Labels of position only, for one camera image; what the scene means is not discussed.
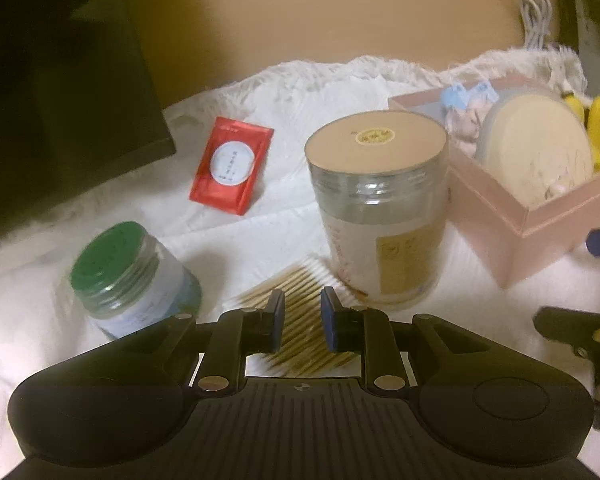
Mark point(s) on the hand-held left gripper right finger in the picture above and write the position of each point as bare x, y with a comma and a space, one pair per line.
328, 322

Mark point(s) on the green lidded glass jar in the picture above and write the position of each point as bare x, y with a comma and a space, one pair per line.
130, 280

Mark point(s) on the black monitor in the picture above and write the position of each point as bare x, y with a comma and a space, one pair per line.
55, 85

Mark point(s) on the cream oval zip case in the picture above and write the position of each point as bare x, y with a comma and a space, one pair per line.
535, 155

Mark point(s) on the cotton swab pack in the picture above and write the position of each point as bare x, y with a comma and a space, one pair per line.
300, 310

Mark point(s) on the beige lidded plastic jar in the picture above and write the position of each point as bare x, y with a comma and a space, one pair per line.
375, 200

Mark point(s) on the white textured cloth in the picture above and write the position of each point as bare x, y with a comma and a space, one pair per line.
280, 240

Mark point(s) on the red foil packet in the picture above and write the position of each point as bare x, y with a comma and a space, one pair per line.
230, 165

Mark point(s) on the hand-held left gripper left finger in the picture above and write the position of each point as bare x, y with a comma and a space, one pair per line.
277, 320

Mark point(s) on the yellow soft toy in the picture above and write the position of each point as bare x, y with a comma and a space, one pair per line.
597, 120

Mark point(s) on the pink cardboard box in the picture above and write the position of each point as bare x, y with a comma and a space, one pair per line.
540, 240

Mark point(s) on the blue face mask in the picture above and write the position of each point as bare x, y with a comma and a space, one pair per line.
457, 96

